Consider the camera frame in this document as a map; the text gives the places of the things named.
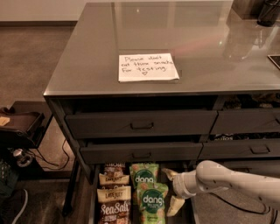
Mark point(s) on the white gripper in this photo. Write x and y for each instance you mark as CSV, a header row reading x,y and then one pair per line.
x,y
178,184

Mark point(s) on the green dang chip bag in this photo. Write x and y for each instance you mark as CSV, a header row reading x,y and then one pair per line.
x,y
143,173
151,202

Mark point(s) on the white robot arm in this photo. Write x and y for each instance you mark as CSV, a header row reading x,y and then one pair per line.
x,y
210,176

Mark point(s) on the open bottom left drawer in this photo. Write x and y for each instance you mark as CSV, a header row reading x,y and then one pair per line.
x,y
186,215

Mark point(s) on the front sea salt chip bag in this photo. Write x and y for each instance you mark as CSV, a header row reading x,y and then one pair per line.
x,y
114,205

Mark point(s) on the rear brown chip bag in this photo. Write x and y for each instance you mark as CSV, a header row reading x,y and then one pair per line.
x,y
114,169

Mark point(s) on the brown chip bag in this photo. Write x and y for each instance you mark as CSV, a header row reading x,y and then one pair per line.
x,y
114,169
107,182

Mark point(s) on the middle brown chip bag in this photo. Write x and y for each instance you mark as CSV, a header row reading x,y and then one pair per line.
x,y
107,182

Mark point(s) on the top left grey drawer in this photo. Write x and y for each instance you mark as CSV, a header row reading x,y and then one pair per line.
x,y
141,123

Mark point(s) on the middle left grey drawer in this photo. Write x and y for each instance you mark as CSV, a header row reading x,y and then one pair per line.
x,y
140,152

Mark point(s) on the dark grey drawer cabinet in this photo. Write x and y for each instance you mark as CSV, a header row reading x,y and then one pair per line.
x,y
223,61

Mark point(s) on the middle right grey drawer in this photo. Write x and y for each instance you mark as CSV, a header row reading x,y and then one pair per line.
x,y
257,148

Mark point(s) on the top right grey drawer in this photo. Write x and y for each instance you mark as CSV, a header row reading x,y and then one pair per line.
x,y
249,120

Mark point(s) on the white handwritten paper note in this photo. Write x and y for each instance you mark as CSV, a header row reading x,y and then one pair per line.
x,y
147,67

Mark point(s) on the dark shoe white sole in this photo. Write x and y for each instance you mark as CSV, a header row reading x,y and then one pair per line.
x,y
19,203

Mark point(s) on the silver round metal object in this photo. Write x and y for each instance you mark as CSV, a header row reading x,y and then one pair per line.
x,y
22,157

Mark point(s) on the black side tray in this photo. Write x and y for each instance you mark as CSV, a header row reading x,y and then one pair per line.
x,y
19,129

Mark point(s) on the black mesh cup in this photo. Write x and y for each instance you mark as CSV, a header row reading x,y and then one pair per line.
x,y
269,13

